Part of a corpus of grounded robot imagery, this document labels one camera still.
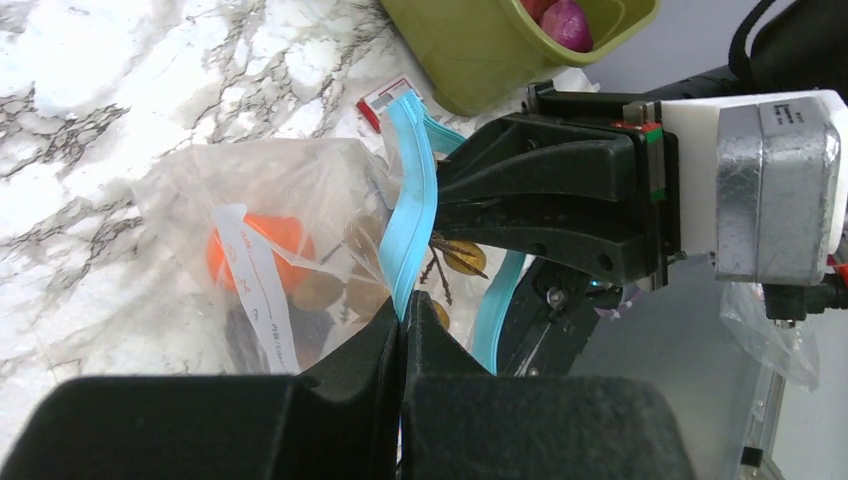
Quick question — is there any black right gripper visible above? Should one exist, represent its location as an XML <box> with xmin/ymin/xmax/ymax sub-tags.
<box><xmin>435</xmin><ymin>80</ymin><xmax>681</xmax><ymax>291</ymax></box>

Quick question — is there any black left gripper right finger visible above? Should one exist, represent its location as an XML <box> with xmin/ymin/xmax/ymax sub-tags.
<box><xmin>400</xmin><ymin>291</ymin><xmax>695</xmax><ymax>479</ymax></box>

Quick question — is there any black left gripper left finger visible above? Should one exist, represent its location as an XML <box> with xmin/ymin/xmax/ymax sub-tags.
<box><xmin>1</xmin><ymin>304</ymin><xmax>400</xmax><ymax>479</ymax></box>

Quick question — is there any dark red toy fruit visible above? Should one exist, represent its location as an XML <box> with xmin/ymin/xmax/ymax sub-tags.
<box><xmin>224</xmin><ymin>305</ymin><xmax>334</xmax><ymax>374</ymax></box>

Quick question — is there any orange toy tangerine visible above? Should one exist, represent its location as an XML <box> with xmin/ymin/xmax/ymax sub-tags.
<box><xmin>205</xmin><ymin>205</ymin><xmax>316</xmax><ymax>294</ymax></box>

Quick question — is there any clear blue zip top bag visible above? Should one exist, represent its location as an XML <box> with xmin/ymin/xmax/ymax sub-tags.
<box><xmin>133</xmin><ymin>93</ymin><xmax>525</xmax><ymax>374</ymax></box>

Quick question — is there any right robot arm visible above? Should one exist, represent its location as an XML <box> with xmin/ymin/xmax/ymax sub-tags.
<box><xmin>434</xmin><ymin>1</ymin><xmax>847</xmax><ymax>299</ymax></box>

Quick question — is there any olive green plastic bin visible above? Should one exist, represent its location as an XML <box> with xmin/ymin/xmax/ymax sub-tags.
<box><xmin>382</xmin><ymin>0</ymin><xmax>660</xmax><ymax>116</ymax></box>

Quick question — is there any purple toy onion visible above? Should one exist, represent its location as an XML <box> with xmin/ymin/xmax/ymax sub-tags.
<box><xmin>540</xmin><ymin>0</ymin><xmax>594</xmax><ymax>53</ymax></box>

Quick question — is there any red white small card box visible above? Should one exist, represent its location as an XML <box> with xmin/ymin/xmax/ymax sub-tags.
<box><xmin>355</xmin><ymin>74</ymin><xmax>424</xmax><ymax>134</ymax></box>

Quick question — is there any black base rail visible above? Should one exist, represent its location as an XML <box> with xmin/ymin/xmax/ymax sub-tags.
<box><xmin>496</xmin><ymin>258</ymin><xmax>622</xmax><ymax>377</ymax></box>

